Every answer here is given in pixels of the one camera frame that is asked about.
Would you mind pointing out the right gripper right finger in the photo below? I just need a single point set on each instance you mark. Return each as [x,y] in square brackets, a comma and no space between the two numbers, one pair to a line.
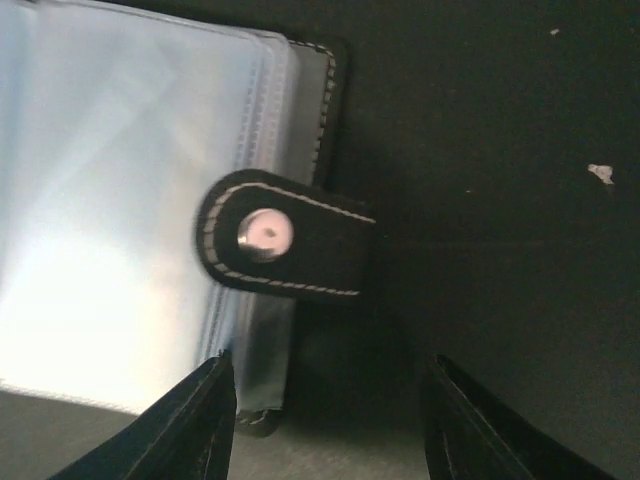
[470,434]

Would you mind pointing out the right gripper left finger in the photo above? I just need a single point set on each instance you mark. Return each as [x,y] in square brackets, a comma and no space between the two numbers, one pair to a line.
[186,434]

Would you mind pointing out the black leather card holder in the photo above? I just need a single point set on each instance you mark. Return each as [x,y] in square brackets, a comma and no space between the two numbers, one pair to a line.
[161,202]

